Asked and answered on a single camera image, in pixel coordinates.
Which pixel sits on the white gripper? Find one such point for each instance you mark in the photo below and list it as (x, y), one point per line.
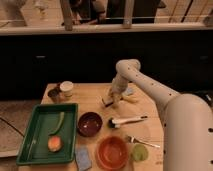
(119, 85)

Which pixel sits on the black whiteboard eraser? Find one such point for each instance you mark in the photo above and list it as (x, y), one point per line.
(107, 102)

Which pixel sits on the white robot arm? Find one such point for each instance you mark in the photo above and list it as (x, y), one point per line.
(187, 119)

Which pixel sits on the purple bowl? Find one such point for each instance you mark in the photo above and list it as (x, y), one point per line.
(89, 124)

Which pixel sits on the orange bowl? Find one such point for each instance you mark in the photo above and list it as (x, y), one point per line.
(111, 153)

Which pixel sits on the silver fork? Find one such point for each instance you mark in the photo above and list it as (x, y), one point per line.
(132, 139)

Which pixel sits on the white lidded jar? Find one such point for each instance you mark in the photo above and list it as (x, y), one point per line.
(66, 88)

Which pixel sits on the green cup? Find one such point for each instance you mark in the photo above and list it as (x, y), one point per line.
(139, 153)

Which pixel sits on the dark metal cup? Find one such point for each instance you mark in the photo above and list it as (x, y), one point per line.
(53, 94)

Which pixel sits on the blue sponge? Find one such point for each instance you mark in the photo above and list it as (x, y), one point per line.
(82, 159)

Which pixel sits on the green plastic tray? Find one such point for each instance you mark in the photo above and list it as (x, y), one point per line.
(44, 118)

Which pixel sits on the orange peach fruit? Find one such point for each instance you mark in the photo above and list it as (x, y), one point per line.
(54, 143)

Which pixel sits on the white handled brush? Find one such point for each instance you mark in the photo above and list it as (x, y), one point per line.
(117, 122)

